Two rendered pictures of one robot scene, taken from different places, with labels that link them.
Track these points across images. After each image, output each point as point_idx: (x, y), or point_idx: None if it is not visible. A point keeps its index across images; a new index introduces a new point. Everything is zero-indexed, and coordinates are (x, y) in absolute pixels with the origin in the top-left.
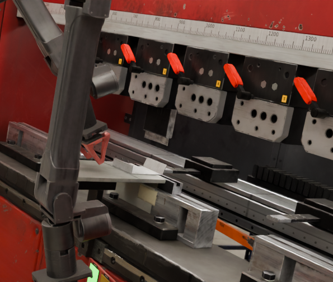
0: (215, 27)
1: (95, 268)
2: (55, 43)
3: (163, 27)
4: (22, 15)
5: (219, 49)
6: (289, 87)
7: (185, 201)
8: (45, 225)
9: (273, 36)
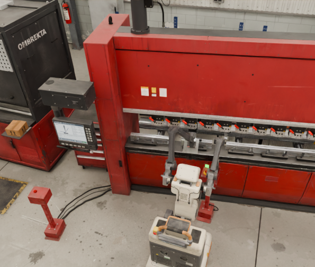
0: (209, 115)
1: (207, 165)
2: (190, 138)
3: (192, 115)
4: (183, 137)
5: (211, 119)
6: (231, 124)
7: (206, 142)
8: None
9: (225, 117)
